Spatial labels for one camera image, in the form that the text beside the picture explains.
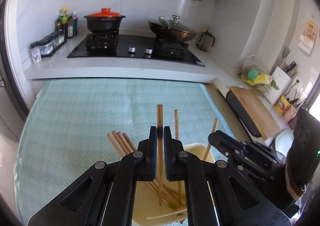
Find black cutting board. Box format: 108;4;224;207
226;91;261;138

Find light blue woven mat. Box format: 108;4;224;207
14;78;231;224

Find clear spice jar rack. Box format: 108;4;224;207
39;31;67;57

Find black gas stove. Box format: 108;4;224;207
67;34;205;67

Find yellow snack packet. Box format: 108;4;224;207
274;95;291;115

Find white ribbed utensil holder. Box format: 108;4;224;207
132;143;207;225

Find white spice jar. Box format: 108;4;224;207
30;41;41;64

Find bag with yellow green items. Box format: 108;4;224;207
240;55;279;94

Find black wok with glass lid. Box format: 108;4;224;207
148;15;197;43

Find wooden chopstick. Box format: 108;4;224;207
203;118;219;161
157;104;163;205

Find wooden cutting board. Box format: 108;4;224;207
229;86;281;140

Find black pot with red lid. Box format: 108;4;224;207
84;8;126;34

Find sauce bottles group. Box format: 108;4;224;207
55;7;78;40

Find chopstick bundle in holder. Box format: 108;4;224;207
107;131;185;210

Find white knife block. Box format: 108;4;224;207
264;66;292;105

